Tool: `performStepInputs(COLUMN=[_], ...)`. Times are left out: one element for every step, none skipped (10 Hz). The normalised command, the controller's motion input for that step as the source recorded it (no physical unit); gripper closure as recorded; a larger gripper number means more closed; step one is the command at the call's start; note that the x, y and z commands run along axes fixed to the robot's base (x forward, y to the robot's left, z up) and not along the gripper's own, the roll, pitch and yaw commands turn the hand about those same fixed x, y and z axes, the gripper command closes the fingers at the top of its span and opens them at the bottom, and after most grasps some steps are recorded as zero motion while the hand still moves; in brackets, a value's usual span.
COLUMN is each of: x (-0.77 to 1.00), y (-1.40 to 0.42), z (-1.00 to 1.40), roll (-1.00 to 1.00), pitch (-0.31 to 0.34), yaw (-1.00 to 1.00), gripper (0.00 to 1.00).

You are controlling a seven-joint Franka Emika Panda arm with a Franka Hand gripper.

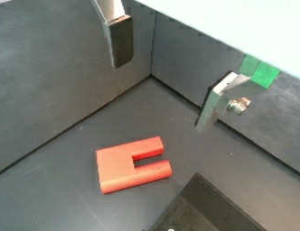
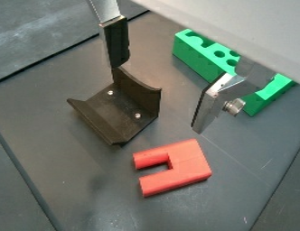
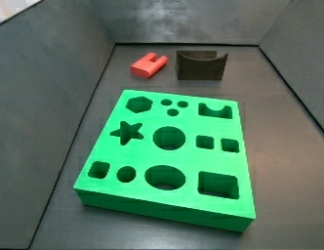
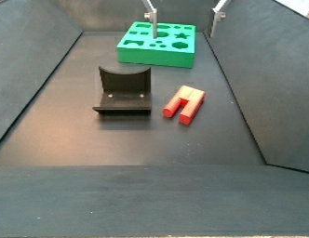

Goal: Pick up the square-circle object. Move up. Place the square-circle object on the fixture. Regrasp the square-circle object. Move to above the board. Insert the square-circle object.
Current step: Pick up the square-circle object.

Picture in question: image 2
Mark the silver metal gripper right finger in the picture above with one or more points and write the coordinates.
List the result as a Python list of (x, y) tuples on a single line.
[(223, 95)]

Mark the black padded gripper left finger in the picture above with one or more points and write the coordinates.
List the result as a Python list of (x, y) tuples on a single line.
[(113, 29)]

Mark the red square-circle pronged object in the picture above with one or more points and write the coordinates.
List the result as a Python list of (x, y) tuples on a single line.
[(188, 166)]

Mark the green fixture block with holes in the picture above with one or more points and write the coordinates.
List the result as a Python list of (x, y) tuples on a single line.
[(210, 59)]

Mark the black L-shaped regrasp stand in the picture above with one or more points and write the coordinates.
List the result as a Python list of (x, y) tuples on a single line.
[(121, 110)]

